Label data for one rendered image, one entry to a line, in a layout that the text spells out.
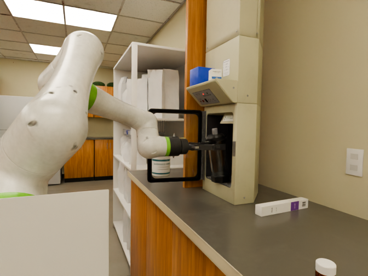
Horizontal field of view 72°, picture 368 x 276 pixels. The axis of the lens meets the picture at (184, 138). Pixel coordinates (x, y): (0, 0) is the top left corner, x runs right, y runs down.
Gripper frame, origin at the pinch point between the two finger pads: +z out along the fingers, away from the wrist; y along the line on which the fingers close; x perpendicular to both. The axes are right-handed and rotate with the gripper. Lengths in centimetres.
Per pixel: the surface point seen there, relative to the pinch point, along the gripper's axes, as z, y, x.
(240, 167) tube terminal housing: 4.7, -15.0, 8.9
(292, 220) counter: 12.8, -38.6, 26.1
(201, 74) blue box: -7.4, 4.1, -35.8
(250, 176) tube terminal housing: 10.5, -14.9, 13.3
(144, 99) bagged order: -7, 123, -33
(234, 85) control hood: -0.5, -15.0, -28.6
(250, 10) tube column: 7, -14, -63
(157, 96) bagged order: 3, 112, -36
